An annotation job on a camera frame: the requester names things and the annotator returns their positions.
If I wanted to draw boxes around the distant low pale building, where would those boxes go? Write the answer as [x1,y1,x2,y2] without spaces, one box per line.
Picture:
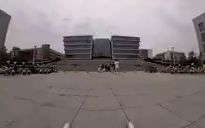
[154,50,187,64]

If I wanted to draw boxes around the distant grey building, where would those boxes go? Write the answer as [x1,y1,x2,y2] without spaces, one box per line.
[138,48,154,61]

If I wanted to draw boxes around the wide grey stairs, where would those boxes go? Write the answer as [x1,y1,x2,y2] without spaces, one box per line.
[54,58,162,73]

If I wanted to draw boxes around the low dark building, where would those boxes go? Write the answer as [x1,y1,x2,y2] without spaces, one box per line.
[9,44,64,63]

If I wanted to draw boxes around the large grey striped building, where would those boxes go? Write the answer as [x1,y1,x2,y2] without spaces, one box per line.
[62,34,141,61]

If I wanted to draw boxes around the grey paved plaza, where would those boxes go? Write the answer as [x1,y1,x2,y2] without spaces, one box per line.
[0,70,205,128]

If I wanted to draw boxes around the person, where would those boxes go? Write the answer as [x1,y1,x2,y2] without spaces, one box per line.
[113,59,120,74]

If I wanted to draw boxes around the row of parked bicycles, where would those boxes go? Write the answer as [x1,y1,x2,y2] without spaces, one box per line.
[0,61,60,76]
[143,63,205,75]

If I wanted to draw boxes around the group of people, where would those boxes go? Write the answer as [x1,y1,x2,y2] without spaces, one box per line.
[96,62,114,74]

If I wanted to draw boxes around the robot's own part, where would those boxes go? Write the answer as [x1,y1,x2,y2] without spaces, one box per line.
[127,121,136,128]
[62,122,71,128]

